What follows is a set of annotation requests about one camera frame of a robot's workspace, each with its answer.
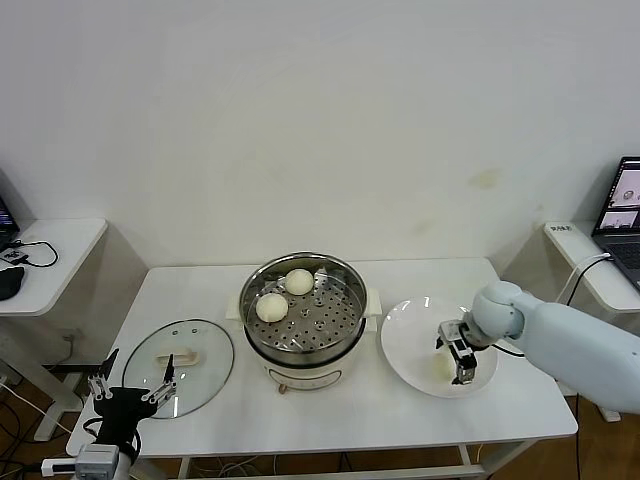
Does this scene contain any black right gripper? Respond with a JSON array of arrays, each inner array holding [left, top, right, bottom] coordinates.
[[432, 337, 479, 386]]

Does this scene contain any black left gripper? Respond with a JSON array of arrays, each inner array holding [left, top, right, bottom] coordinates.
[[88, 348, 180, 449]]

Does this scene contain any white steamed baozi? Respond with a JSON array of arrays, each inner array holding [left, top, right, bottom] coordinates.
[[284, 268, 315, 296], [429, 352, 459, 384], [255, 293, 289, 323]]

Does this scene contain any perforated steel steamer basket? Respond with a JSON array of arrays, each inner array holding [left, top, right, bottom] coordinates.
[[225, 252, 382, 362]]

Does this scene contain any round white plate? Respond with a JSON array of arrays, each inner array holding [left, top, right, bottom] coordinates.
[[379, 297, 500, 400]]

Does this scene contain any round glass pot lid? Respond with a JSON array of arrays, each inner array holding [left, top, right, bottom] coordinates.
[[122, 318, 236, 420]]

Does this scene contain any large white table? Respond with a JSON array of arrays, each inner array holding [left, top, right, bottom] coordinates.
[[66, 257, 580, 480]]

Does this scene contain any white side table with mouse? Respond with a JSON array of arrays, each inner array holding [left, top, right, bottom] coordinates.
[[0, 218, 110, 442]]

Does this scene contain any white electric cooker pot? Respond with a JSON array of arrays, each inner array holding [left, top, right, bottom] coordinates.
[[243, 314, 379, 396]]

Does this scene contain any black computer mouse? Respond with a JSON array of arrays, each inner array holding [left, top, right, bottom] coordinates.
[[0, 266, 26, 302]]

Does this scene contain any white side table with label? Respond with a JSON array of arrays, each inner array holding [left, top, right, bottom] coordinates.
[[542, 221, 640, 424]]

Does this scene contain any black open laptop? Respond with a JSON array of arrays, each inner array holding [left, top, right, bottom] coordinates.
[[0, 167, 22, 254]]

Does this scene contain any grey open laptop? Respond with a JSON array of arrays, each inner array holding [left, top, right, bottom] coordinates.
[[590, 157, 640, 294]]

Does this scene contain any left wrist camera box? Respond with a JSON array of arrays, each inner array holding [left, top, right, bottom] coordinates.
[[40, 458, 81, 477]]

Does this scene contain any white floor cable bundle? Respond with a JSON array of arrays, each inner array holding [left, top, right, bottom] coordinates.
[[199, 459, 274, 479]]

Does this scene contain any thin black looped cable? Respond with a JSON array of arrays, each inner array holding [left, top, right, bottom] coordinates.
[[9, 240, 59, 270]]

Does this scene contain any black cable with adapter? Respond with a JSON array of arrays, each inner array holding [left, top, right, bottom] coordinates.
[[564, 257, 611, 480]]

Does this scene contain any flat white cable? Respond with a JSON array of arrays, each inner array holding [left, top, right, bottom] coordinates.
[[554, 253, 612, 306]]

